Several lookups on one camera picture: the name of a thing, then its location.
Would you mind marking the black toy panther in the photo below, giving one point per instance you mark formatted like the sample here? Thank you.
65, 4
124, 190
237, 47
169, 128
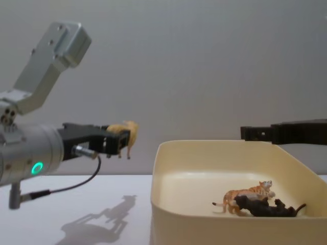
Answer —
265, 208

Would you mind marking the tan toy animal figure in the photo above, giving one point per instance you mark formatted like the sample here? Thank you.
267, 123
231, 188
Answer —
132, 135

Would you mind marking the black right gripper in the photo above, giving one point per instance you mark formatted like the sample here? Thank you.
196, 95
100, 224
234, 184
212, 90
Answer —
299, 132

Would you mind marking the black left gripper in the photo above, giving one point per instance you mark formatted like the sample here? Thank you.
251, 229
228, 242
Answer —
76, 135

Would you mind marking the orange striped toy tiger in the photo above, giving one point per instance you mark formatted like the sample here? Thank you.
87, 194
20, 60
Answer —
240, 194

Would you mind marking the white table cloth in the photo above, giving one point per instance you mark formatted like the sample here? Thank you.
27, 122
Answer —
51, 229

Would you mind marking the cream plastic bin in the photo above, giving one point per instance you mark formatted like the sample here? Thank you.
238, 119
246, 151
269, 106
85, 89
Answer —
178, 224

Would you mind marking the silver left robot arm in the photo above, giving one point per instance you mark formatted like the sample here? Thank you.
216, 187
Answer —
30, 150

